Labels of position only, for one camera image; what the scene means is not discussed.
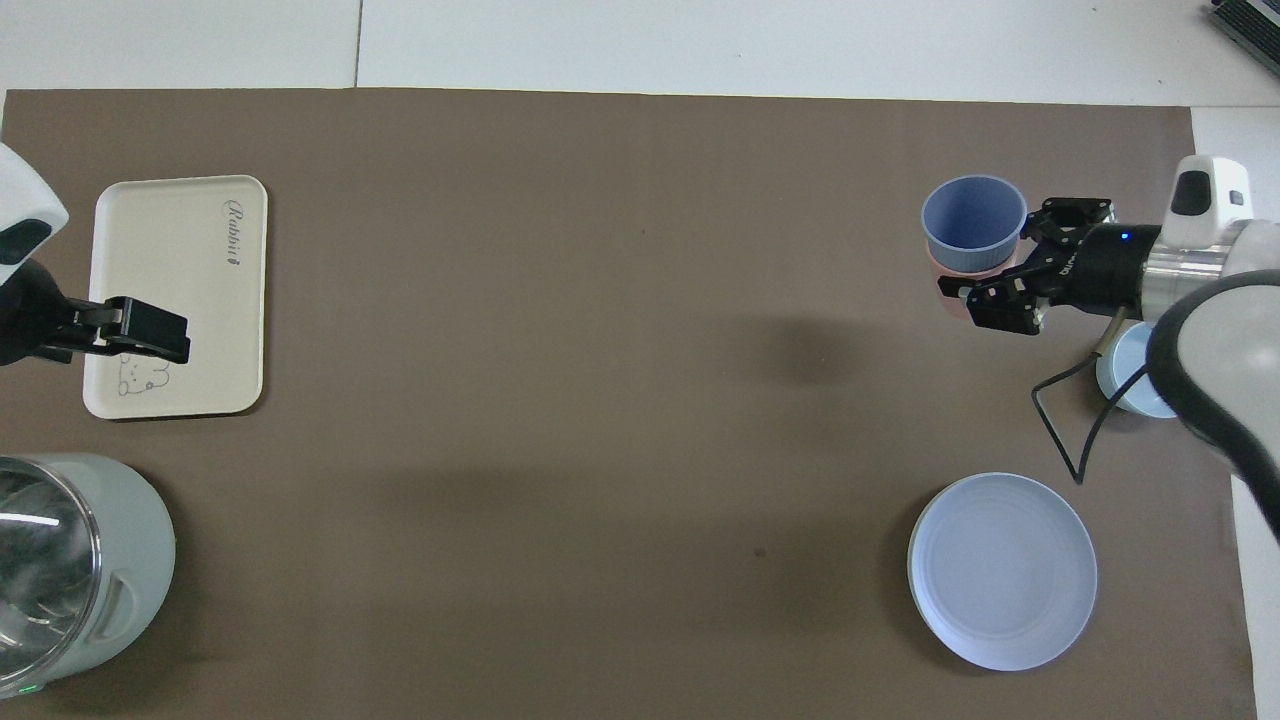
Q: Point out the cream rabbit print tray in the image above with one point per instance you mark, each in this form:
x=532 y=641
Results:
x=190 y=260

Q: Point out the pink plastic cup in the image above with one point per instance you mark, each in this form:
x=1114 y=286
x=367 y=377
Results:
x=950 y=275

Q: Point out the brown table mat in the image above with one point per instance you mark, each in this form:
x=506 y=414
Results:
x=620 y=400

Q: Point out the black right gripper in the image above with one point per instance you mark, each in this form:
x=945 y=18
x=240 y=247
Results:
x=1105 y=270

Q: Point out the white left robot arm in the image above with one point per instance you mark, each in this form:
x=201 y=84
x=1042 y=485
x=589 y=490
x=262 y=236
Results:
x=20 y=200

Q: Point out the blue plastic cup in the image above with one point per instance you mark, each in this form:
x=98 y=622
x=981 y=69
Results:
x=972 y=225

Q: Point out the grey ribbed device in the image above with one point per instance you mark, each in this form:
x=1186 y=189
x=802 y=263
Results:
x=1250 y=22

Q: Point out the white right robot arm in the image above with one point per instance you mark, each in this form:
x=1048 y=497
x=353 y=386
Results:
x=1225 y=330

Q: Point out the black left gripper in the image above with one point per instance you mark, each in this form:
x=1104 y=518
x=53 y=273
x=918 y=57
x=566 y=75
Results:
x=30 y=320

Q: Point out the pale blue plate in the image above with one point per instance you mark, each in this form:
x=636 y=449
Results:
x=1003 y=572

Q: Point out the glass pot lid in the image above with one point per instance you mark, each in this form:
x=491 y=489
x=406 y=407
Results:
x=45 y=570

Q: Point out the light blue bowl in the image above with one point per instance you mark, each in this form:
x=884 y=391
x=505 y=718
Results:
x=1125 y=375

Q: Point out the pale green cooking pot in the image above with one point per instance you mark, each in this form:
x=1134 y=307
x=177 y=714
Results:
x=135 y=560

